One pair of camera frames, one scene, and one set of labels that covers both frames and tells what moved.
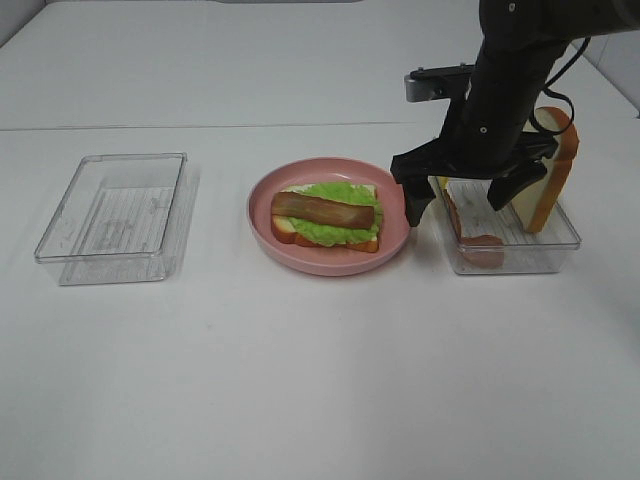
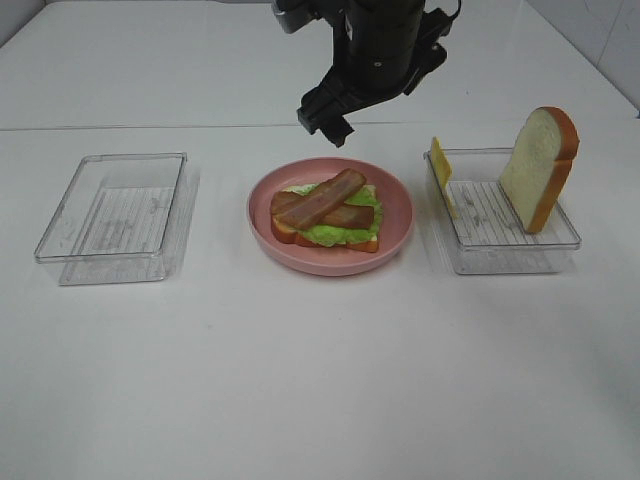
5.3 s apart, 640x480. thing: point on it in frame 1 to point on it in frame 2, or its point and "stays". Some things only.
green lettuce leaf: x=328 y=233 stays
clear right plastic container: x=495 y=241 stays
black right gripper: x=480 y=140 to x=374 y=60
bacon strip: x=481 y=250 to x=320 y=201
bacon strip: x=322 y=210 stays
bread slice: x=534 y=208 stays
